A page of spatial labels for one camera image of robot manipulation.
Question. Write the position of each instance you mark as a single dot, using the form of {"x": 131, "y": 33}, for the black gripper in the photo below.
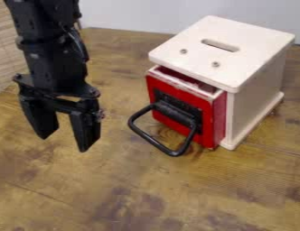
{"x": 56, "y": 86}

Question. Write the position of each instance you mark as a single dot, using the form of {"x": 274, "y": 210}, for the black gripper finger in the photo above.
{"x": 87, "y": 129}

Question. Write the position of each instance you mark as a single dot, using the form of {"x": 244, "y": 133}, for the red drawer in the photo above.
{"x": 196, "y": 99}

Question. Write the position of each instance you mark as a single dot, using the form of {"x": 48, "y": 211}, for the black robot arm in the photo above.
{"x": 43, "y": 18}

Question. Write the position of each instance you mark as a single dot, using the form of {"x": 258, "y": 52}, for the woven mat at left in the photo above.
{"x": 13, "y": 62}

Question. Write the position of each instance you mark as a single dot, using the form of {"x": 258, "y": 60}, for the white wooden box cabinet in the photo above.
{"x": 239, "y": 58}

